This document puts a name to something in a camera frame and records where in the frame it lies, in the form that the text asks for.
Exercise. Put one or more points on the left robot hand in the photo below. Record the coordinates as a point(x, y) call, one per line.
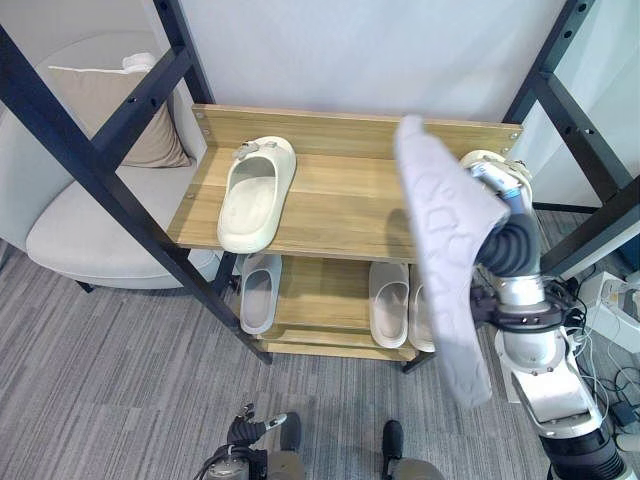
point(247, 430)

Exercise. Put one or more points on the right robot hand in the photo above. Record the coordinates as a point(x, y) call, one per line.
point(517, 245)

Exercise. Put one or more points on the pale lavender slipper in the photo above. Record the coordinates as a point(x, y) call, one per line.
point(445, 240)

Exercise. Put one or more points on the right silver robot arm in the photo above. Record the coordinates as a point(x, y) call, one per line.
point(540, 360)

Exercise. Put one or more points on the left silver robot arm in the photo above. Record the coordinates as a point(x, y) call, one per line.
point(232, 465)

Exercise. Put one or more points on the wooden two-tier shoe rack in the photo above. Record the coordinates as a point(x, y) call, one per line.
point(345, 200)

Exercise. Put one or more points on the cream slipper with charms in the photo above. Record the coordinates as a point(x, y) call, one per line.
point(474, 159)
point(252, 200)

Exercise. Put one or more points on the white device box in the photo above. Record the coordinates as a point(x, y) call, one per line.
point(612, 305)

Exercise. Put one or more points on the plain cream slipper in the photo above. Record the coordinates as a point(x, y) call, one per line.
point(389, 305)
point(421, 320)

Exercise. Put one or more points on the pale grey slipper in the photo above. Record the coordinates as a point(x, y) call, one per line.
point(259, 300)

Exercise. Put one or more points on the black power adapter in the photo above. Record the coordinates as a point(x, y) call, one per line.
point(625, 411)

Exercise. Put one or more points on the beige fabric armchair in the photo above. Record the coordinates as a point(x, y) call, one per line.
point(95, 235)

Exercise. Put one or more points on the beige cushion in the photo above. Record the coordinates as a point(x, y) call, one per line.
point(145, 125)

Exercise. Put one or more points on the small white cloth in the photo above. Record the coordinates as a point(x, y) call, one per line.
point(137, 61)

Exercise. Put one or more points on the black metal frame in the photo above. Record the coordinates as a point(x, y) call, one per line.
point(585, 125)
point(75, 145)

